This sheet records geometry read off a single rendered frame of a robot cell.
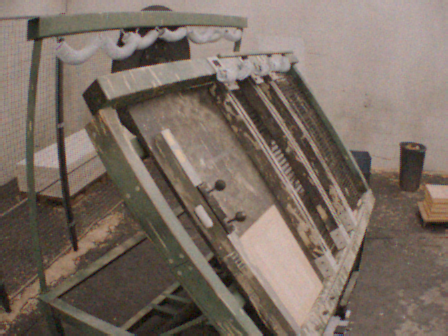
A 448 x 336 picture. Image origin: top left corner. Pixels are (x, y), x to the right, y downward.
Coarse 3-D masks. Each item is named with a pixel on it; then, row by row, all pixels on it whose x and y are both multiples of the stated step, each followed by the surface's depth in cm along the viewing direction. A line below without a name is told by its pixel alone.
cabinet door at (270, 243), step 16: (272, 208) 195; (256, 224) 180; (272, 224) 189; (240, 240) 166; (256, 240) 174; (272, 240) 183; (288, 240) 193; (256, 256) 168; (272, 256) 177; (288, 256) 187; (304, 256) 197; (272, 272) 172; (288, 272) 181; (304, 272) 191; (288, 288) 175; (304, 288) 184; (320, 288) 195; (288, 304) 168; (304, 304) 177
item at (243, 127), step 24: (216, 72) 200; (240, 72) 200; (216, 96) 205; (240, 120) 204; (264, 144) 207; (264, 168) 205; (288, 192) 203; (288, 216) 206; (312, 240) 204; (336, 264) 207
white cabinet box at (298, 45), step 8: (264, 40) 538; (272, 40) 536; (280, 40) 533; (288, 40) 531; (296, 40) 528; (304, 40) 580; (264, 48) 542; (272, 48) 539; (280, 48) 537; (288, 48) 534; (296, 48) 531; (304, 48) 584; (296, 56) 535; (304, 56) 587; (296, 64) 538; (304, 64) 584; (304, 72) 538; (280, 80) 549; (272, 144) 576; (280, 152) 576
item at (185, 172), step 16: (160, 144) 159; (176, 144) 161; (176, 160) 158; (192, 176) 159; (192, 192) 159; (208, 208) 158; (224, 240) 159; (240, 256) 158; (256, 272) 159; (256, 288) 159; (272, 288) 161; (272, 304) 158; (288, 320) 158
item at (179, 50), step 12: (120, 36) 204; (144, 48) 225; (156, 48) 234; (168, 48) 246; (180, 48) 259; (120, 60) 208; (132, 60) 217; (144, 60) 226; (156, 60) 234; (168, 60) 248; (180, 60) 262; (120, 108) 216; (132, 132) 229
